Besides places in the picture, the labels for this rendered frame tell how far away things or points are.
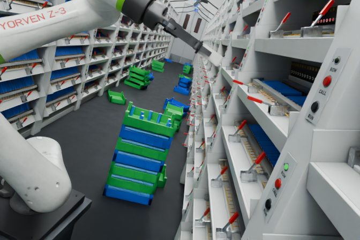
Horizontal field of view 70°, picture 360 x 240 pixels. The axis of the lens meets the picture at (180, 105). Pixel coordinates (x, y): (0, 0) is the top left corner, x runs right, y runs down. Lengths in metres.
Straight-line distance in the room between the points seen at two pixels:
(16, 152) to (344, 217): 0.69
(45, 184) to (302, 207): 0.64
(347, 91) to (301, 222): 0.22
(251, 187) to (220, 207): 0.25
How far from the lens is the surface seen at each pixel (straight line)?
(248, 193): 0.67
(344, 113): 0.43
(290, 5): 1.13
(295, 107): 0.65
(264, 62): 1.10
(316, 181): 0.42
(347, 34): 0.48
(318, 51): 0.56
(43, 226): 1.07
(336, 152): 0.45
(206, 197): 1.26
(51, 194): 0.85
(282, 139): 0.55
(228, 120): 1.12
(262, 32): 1.09
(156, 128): 1.48
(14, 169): 0.78
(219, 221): 0.87
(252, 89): 0.91
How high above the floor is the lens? 1.04
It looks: 15 degrees down
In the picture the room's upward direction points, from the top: 18 degrees clockwise
